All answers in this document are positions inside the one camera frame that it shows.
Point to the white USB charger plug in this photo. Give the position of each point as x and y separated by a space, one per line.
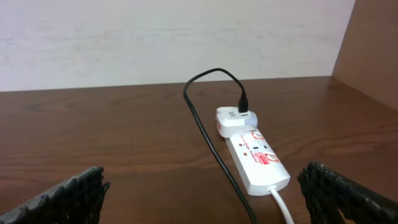
229 121

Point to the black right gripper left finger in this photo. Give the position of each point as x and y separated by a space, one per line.
78 199

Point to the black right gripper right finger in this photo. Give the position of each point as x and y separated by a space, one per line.
333 198

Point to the white power strip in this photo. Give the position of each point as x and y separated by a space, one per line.
258 165

